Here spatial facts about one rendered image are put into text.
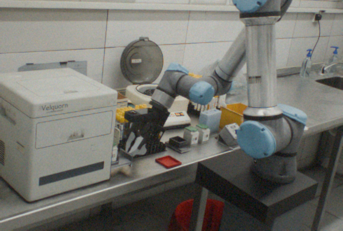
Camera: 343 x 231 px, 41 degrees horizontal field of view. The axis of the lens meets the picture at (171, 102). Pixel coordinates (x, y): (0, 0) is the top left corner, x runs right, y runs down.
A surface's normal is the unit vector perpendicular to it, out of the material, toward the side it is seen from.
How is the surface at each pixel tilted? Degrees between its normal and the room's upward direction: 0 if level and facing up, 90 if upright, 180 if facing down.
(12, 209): 0
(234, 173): 3
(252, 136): 98
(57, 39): 90
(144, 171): 0
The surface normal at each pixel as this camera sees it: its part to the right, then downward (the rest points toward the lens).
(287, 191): 0.17, -0.92
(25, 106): -0.72, 0.11
